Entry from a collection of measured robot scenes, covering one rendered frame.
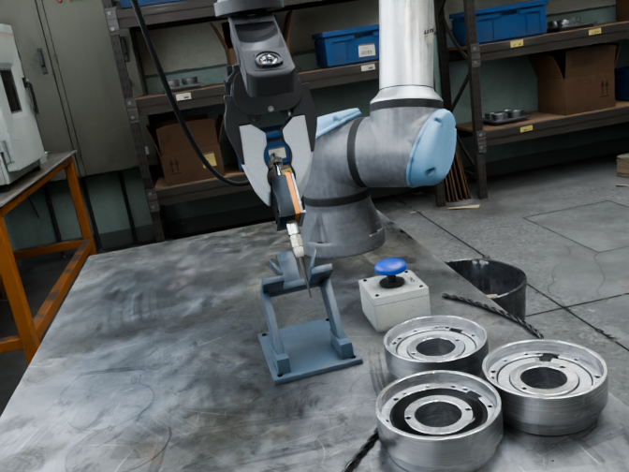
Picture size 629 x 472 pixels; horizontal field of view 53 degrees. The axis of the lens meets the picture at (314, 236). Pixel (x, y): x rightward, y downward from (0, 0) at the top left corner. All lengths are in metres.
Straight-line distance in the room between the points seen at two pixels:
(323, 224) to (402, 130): 0.21
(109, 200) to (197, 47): 1.22
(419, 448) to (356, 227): 0.59
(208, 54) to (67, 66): 0.91
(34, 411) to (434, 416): 0.44
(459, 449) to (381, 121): 0.59
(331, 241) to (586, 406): 0.58
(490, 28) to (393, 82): 3.45
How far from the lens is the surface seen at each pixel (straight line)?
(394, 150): 0.97
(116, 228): 4.67
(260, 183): 0.67
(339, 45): 4.11
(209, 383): 0.73
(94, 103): 4.31
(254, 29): 0.64
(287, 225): 0.67
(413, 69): 1.01
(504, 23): 4.48
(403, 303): 0.77
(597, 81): 4.81
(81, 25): 4.32
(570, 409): 0.57
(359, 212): 1.06
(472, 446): 0.53
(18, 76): 3.01
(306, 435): 0.61
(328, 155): 1.03
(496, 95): 5.01
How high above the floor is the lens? 1.14
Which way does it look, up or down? 16 degrees down
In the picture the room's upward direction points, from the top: 9 degrees counter-clockwise
